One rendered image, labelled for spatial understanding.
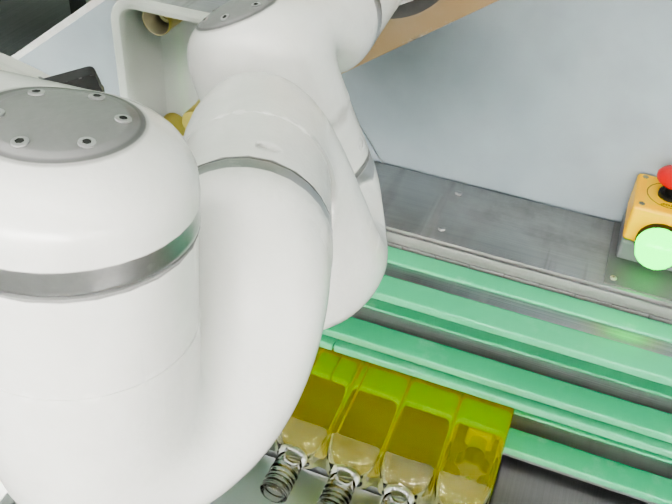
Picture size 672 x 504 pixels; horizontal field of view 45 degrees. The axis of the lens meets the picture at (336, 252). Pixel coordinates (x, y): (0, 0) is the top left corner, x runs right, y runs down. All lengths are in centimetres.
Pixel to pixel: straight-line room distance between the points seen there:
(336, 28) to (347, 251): 17
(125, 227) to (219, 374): 11
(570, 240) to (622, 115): 14
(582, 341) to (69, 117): 65
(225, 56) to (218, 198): 18
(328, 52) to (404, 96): 41
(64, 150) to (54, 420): 9
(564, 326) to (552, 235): 13
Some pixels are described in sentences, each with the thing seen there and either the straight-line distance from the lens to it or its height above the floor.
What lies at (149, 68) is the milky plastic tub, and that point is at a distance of 104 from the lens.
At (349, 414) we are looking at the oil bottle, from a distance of 86.
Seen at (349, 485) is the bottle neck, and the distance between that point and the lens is 83.
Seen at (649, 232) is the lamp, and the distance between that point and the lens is 88.
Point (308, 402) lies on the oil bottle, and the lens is 87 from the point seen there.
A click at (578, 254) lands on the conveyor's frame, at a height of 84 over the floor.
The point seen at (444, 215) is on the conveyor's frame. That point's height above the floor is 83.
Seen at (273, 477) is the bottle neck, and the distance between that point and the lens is 83.
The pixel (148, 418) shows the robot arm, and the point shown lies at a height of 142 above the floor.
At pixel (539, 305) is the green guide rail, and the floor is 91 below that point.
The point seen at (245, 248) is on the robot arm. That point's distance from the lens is 34.
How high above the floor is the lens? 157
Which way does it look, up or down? 48 degrees down
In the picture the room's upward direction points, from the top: 148 degrees counter-clockwise
